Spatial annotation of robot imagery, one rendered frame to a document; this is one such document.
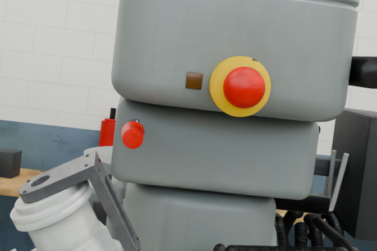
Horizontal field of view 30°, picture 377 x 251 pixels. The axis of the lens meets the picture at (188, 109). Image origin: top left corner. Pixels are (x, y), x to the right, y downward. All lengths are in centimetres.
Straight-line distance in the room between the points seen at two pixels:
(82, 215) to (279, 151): 35
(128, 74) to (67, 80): 443
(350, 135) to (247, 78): 63
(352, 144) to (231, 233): 45
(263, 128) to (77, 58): 436
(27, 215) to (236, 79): 24
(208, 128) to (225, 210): 11
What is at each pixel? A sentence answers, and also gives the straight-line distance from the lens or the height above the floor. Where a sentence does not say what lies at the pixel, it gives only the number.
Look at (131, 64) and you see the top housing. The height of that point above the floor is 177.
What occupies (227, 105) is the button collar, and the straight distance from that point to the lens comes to 69.
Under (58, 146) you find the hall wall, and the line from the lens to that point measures 518.
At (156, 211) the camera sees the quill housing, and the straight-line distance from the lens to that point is 86.
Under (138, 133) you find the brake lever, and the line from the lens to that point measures 67.
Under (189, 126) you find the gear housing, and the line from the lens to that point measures 81.
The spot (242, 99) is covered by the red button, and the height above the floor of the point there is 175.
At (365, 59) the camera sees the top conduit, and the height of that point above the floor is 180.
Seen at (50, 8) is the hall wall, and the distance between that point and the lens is 517.
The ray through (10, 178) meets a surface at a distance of 476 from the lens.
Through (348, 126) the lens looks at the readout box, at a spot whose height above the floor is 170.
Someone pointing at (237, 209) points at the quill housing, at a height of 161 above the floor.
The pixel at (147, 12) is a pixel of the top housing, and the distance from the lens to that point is 71.
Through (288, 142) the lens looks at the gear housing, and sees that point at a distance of 83.
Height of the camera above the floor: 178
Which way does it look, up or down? 4 degrees down
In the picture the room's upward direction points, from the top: 7 degrees clockwise
